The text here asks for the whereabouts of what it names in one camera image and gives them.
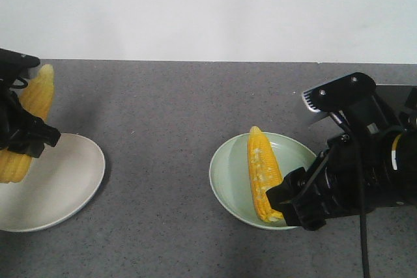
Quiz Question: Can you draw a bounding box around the black camera cable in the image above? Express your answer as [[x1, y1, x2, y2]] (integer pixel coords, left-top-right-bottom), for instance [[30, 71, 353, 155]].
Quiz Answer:
[[328, 111, 371, 278]]

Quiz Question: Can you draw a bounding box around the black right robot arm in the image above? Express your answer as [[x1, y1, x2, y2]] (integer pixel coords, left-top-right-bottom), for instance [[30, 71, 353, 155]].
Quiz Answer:
[[266, 131, 416, 230]]

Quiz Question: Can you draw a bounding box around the blemished yellow corn cob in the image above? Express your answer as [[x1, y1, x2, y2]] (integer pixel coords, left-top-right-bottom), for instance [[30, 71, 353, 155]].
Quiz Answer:
[[247, 126, 284, 223]]

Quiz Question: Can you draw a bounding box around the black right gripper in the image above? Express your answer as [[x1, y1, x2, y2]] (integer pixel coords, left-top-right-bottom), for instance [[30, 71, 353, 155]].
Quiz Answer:
[[266, 133, 396, 231]]

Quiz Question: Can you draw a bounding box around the white plate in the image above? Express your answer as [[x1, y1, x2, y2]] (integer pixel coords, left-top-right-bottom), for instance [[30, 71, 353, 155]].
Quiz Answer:
[[1, 133, 106, 232]]

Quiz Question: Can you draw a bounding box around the pale green plate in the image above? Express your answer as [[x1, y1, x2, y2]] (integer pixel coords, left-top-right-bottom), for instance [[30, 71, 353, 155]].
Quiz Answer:
[[208, 132, 316, 230]]

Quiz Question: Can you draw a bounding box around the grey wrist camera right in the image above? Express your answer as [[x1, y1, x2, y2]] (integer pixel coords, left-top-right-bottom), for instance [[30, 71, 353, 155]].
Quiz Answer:
[[302, 89, 328, 113]]

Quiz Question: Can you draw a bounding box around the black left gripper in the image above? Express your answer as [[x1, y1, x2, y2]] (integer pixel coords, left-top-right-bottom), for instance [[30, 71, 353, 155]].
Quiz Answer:
[[1, 48, 61, 158]]

